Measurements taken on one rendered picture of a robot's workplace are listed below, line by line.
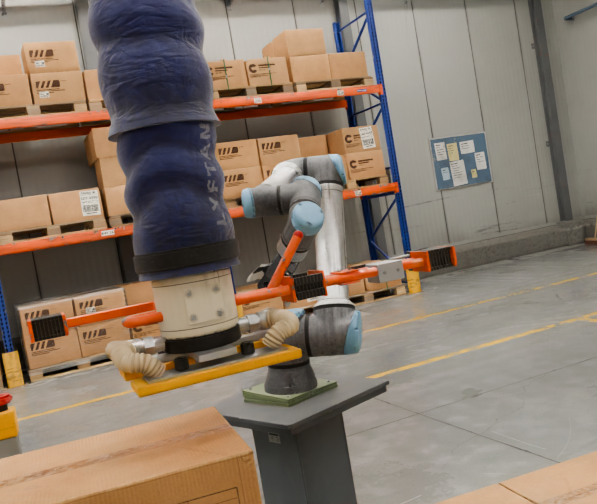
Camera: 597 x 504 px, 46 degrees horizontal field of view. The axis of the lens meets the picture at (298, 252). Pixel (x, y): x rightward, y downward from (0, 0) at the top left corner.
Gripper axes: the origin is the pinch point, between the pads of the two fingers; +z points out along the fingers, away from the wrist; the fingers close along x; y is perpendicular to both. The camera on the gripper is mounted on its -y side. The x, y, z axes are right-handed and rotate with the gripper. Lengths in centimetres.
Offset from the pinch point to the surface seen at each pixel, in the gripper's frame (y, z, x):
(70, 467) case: -86, -21, 8
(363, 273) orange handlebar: -24, -52, -21
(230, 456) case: -76, -42, -18
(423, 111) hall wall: 920, 429, 26
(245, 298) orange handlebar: -46, -47, -2
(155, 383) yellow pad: -74, -45, 2
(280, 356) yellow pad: -55, -49, -15
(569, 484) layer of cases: -13, -18, -98
